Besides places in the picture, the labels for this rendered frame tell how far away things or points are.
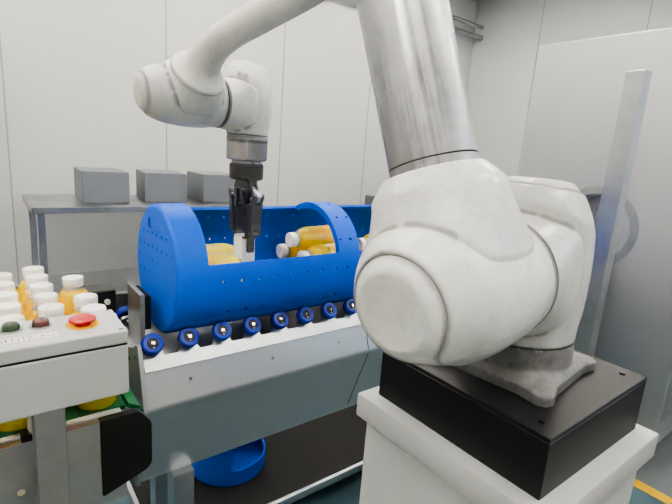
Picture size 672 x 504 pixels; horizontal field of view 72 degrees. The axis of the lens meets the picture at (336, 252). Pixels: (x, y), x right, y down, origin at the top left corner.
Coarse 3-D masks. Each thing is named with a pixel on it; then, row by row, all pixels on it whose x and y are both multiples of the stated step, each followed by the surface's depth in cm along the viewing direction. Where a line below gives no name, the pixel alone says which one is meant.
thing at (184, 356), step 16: (336, 320) 123; (352, 320) 126; (256, 336) 109; (272, 336) 111; (288, 336) 113; (304, 336) 116; (160, 352) 95; (192, 352) 99; (208, 352) 101; (224, 352) 103; (144, 368) 93; (160, 368) 94
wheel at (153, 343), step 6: (144, 336) 93; (150, 336) 94; (156, 336) 94; (144, 342) 93; (150, 342) 93; (156, 342) 94; (162, 342) 94; (144, 348) 92; (150, 348) 93; (156, 348) 93; (162, 348) 94; (150, 354) 93; (156, 354) 94
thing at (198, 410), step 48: (240, 336) 110; (336, 336) 122; (144, 384) 92; (192, 384) 98; (240, 384) 105; (288, 384) 115; (336, 384) 128; (192, 432) 104; (240, 432) 114; (144, 480) 103
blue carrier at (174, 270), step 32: (160, 224) 96; (192, 224) 95; (224, 224) 121; (288, 224) 134; (320, 224) 142; (352, 224) 120; (160, 256) 98; (192, 256) 92; (256, 256) 131; (320, 256) 111; (352, 256) 117; (160, 288) 99; (192, 288) 92; (224, 288) 97; (256, 288) 102; (288, 288) 108; (320, 288) 114; (352, 288) 122; (160, 320) 101; (192, 320) 97; (224, 320) 104
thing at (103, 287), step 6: (90, 288) 113; (96, 288) 113; (102, 288) 114; (108, 288) 114; (102, 294) 112; (108, 294) 113; (114, 294) 114; (102, 300) 112; (108, 300) 111; (114, 300) 114; (108, 306) 113; (114, 306) 114; (114, 312) 114
